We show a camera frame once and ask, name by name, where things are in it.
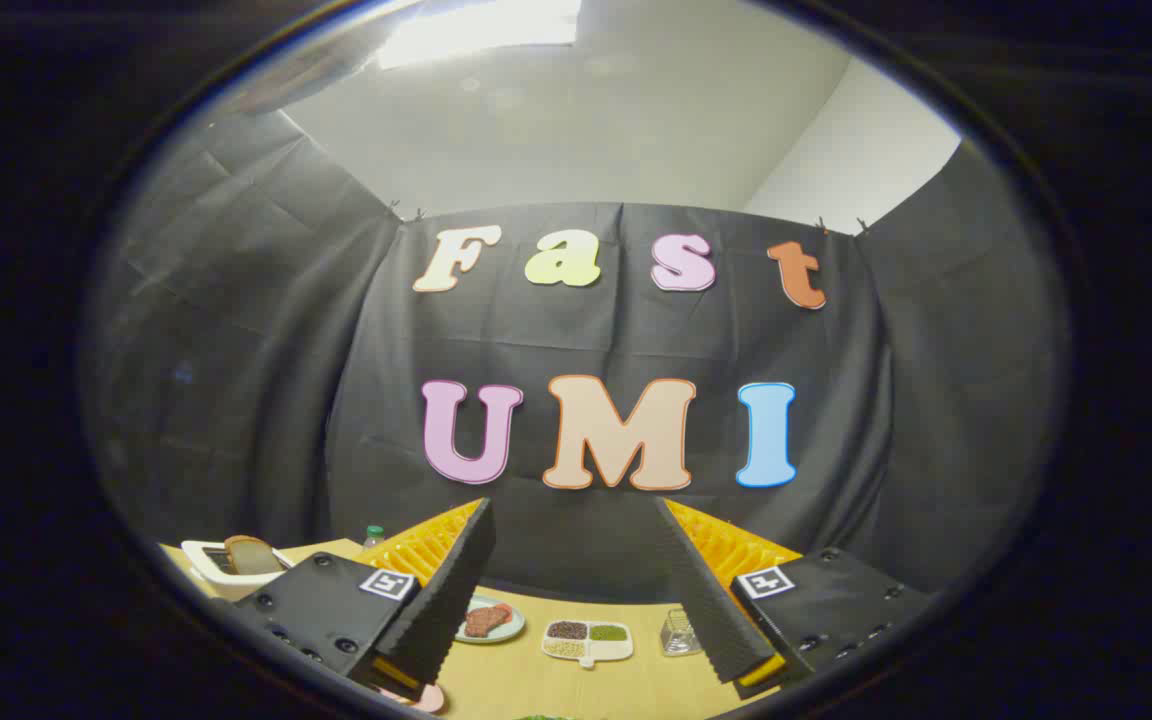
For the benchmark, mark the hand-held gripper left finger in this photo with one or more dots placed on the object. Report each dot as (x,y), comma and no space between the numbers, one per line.
(456,590)

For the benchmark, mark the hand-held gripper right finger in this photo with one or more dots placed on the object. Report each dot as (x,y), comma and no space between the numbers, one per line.
(701,590)

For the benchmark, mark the green lettuce leaf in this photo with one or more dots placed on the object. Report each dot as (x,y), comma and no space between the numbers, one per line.
(541,717)

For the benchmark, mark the toasted bread slice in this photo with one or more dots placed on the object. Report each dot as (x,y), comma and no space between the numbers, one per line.
(251,555)

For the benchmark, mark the brown meat patty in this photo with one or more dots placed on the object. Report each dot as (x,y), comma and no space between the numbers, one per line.
(503,612)
(481,622)

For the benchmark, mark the pale green round plate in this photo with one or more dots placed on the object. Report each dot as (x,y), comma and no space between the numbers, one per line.
(511,632)

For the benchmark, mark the clear water bottle green cap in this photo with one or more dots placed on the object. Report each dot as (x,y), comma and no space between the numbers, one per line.
(374,539)

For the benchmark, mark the green beans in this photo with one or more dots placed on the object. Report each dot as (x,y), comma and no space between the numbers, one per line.
(608,632)

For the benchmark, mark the white divided dish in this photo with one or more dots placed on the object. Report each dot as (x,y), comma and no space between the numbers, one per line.
(611,650)

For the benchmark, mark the pink round plate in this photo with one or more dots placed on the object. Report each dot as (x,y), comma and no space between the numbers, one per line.
(429,699)

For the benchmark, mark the dark brown beans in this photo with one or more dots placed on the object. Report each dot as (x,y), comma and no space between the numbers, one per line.
(567,630)

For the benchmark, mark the pale yellow beans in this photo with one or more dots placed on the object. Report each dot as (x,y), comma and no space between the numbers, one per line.
(564,649)

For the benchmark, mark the white toaster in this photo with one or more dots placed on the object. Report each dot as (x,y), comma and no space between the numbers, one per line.
(198,558)

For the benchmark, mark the black backdrop cloth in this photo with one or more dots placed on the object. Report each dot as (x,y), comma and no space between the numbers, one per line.
(586,330)

